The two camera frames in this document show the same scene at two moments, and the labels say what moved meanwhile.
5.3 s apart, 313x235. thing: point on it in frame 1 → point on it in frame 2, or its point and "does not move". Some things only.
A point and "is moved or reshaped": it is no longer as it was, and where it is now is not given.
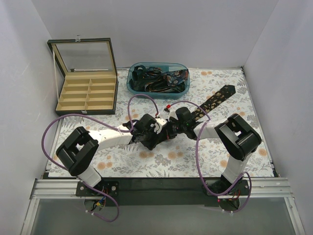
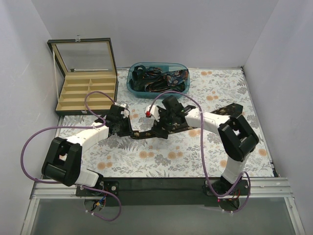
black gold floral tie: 200,112 is moved or reshaped
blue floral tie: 173,78 does not move
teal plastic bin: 161,80 does not move
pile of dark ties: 157,80 does not move
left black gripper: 151,141 → 125,128
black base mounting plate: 164,191 does not move
